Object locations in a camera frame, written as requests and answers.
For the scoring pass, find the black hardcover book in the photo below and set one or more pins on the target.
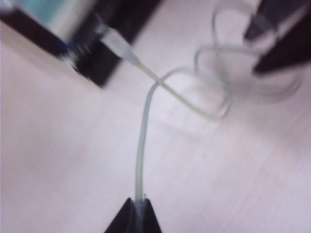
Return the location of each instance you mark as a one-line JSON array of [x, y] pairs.
[[102, 65]]

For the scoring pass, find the teal paperback book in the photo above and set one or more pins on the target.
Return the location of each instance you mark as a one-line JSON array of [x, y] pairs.
[[48, 17]]

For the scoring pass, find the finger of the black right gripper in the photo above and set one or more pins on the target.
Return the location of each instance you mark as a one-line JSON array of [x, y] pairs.
[[272, 14], [286, 51]]

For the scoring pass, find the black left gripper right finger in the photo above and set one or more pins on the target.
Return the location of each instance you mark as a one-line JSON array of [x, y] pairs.
[[150, 218]]

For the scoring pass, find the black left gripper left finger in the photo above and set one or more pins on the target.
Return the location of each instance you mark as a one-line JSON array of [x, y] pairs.
[[126, 218]]

